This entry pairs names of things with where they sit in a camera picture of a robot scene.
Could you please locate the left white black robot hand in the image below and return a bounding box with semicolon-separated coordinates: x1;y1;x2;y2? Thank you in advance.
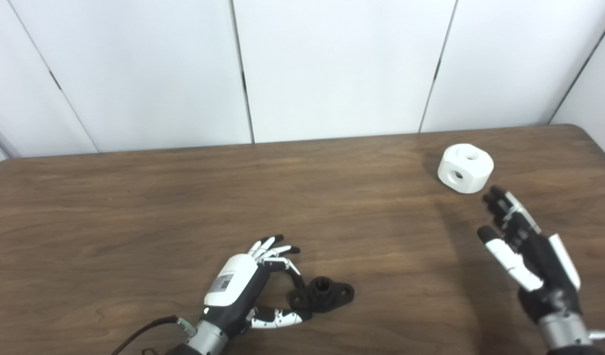
196;235;313;341

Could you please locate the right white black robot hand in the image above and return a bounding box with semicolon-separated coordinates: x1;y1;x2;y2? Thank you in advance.
477;185;582;323

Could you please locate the black plastic holder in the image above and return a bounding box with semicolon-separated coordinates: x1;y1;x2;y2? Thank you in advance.
288;277;355;313

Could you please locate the round white plastic piece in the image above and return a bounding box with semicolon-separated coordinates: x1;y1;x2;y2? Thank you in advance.
437;143;495;194

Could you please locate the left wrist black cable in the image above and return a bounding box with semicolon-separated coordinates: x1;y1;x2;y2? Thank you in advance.
110;316;192;355

